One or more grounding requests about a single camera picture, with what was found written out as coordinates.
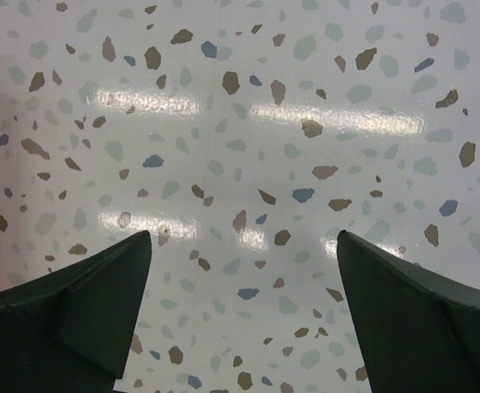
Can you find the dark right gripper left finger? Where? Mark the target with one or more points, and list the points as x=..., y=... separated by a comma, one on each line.
x=71, y=330

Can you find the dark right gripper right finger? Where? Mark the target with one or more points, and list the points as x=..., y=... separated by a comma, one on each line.
x=418, y=331

